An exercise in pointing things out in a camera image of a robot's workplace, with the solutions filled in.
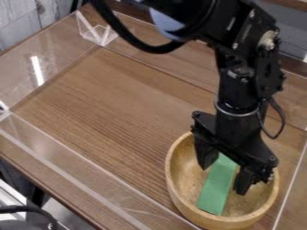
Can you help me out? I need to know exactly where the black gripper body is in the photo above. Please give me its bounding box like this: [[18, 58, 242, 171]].
[[191, 105, 278, 183]]

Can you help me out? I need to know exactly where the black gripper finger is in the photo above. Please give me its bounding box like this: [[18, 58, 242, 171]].
[[234, 167, 255, 196], [195, 137, 219, 170]]

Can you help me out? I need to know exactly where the green rectangular block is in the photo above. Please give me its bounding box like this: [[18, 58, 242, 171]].
[[195, 155, 238, 216]]

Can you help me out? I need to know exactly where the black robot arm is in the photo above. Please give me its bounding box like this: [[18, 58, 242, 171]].
[[90, 0, 286, 195]]

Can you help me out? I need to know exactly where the brown wooden bowl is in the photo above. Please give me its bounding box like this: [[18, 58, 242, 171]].
[[166, 132, 279, 230]]

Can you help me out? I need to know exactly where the clear acrylic tray wall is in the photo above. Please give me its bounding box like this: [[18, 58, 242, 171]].
[[0, 13, 307, 230]]

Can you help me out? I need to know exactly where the black cable bottom left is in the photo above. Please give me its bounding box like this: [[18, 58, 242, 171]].
[[0, 206, 58, 230]]

